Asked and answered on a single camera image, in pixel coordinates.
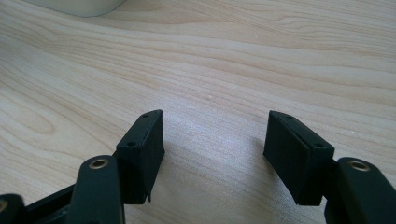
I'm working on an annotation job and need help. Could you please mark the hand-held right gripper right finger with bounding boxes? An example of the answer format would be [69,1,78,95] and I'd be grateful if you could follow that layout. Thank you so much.
[262,110,335,207]

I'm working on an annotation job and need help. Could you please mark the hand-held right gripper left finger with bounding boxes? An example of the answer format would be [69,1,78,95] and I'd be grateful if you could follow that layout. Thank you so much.
[112,109,166,205]

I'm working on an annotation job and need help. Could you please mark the white container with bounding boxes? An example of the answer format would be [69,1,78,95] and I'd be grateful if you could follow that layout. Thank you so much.
[22,0,127,18]

